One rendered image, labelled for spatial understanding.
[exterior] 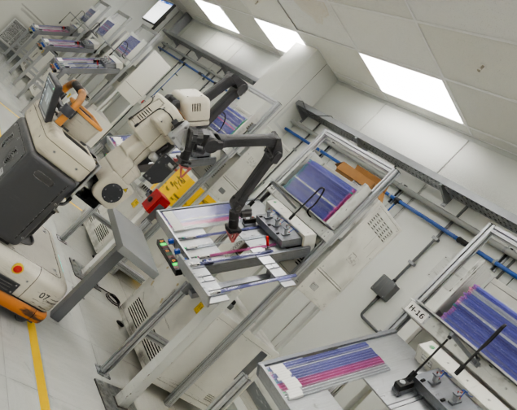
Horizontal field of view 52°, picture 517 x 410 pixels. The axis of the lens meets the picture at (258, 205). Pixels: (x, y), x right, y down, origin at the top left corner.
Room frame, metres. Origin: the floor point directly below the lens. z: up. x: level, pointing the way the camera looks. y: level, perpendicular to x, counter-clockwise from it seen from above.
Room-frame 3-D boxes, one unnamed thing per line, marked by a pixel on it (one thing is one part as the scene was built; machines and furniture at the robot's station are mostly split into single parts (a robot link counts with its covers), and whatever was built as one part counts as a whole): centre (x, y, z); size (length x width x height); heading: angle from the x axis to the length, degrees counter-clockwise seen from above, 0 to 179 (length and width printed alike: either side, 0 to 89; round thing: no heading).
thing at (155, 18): (7.08, 2.69, 2.10); 0.58 x 0.14 x 0.41; 37
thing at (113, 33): (8.31, 3.47, 0.95); 1.37 x 0.82 x 1.90; 127
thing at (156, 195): (3.73, 0.52, 0.39); 0.24 x 0.24 x 0.78; 37
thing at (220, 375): (3.44, -0.29, 0.31); 0.70 x 0.65 x 0.62; 37
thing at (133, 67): (7.16, 2.58, 0.95); 1.36 x 0.82 x 1.90; 127
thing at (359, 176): (3.59, -0.40, 1.82); 0.68 x 0.30 x 0.20; 37
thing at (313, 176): (3.32, -0.23, 1.52); 0.51 x 0.13 x 0.27; 37
